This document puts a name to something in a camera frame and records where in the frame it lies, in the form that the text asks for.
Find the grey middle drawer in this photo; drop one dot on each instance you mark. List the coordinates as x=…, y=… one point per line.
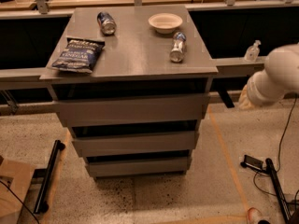
x=135, y=143

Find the grey drawer cabinet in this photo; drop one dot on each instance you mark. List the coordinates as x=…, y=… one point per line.
x=135, y=63

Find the grey metal rail shelf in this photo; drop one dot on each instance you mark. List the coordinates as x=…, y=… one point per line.
x=29, y=78

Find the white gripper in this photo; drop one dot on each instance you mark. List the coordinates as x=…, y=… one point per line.
x=254, y=91

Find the black floor device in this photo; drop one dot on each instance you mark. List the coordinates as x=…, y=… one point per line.
x=252, y=163

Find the grey bottom drawer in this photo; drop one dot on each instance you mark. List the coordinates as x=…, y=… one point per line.
x=140, y=167

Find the cardboard box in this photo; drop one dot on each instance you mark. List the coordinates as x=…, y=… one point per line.
x=15, y=180

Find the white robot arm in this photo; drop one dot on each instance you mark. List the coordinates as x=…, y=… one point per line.
x=279, y=77

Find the grey drawer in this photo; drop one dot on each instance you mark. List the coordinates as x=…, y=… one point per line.
x=135, y=143
x=140, y=167
x=144, y=109

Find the black bar stand left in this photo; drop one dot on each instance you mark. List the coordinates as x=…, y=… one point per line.
x=45, y=174

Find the grey top drawer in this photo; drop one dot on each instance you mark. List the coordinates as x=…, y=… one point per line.
x=144, y=109

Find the blue soda can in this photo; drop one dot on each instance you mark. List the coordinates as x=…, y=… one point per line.
x=106, y=22

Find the hand sanitizer pump bottle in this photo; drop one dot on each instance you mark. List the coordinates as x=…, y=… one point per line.
x=253, y=52

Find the black bar stand right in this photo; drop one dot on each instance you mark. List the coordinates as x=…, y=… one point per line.
x=289, y=218

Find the blue chip bag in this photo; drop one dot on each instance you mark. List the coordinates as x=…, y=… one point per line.
x=79, y=56

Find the black bar stand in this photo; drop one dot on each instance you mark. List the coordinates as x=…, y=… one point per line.
x=45, y=174
x=289, y=218

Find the white paper bowl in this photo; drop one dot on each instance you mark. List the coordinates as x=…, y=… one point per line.
x=165, y=23

